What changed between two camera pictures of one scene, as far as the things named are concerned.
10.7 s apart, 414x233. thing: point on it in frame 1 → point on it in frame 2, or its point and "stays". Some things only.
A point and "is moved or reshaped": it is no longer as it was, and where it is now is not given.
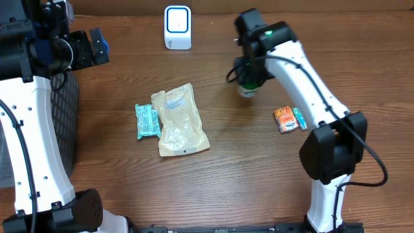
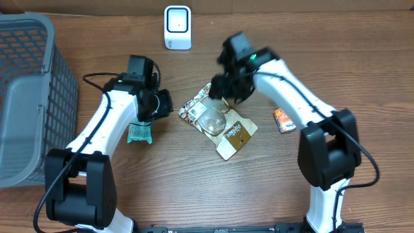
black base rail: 292,227 stays
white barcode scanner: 178,27 stays
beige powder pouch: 182,130 → 229,132
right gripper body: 251,72 → 231,87
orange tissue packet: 285,119 stays
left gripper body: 80,53 → 161,105
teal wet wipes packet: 148,121 is moved or reshaped
